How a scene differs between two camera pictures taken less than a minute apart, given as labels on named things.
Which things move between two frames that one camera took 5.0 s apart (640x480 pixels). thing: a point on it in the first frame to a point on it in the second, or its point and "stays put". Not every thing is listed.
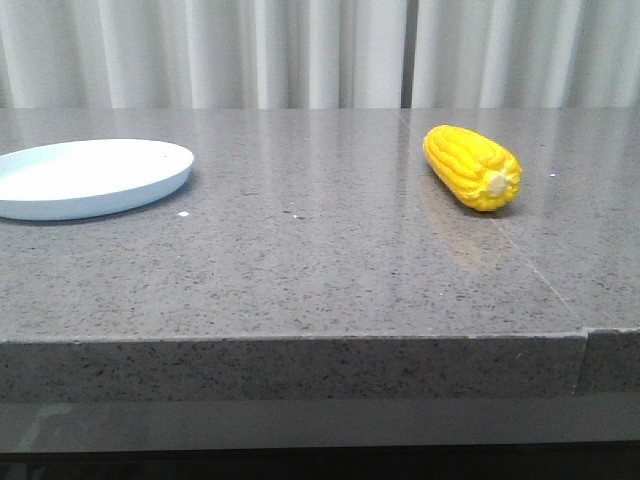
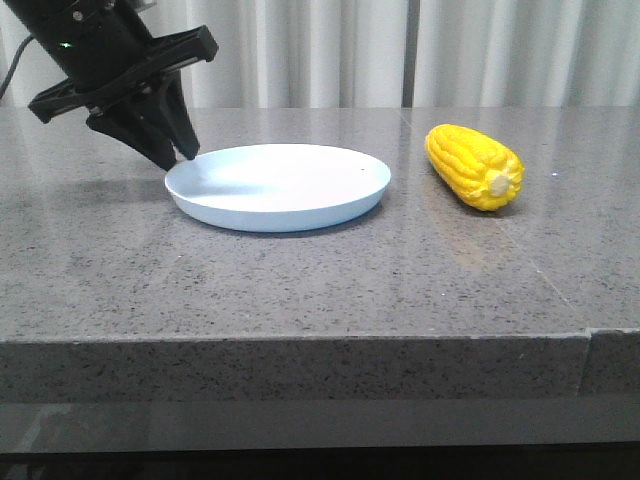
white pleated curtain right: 525,53 stays put
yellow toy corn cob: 475,170 stays put
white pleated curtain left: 201,53 stays put
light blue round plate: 88,178 to 278,187
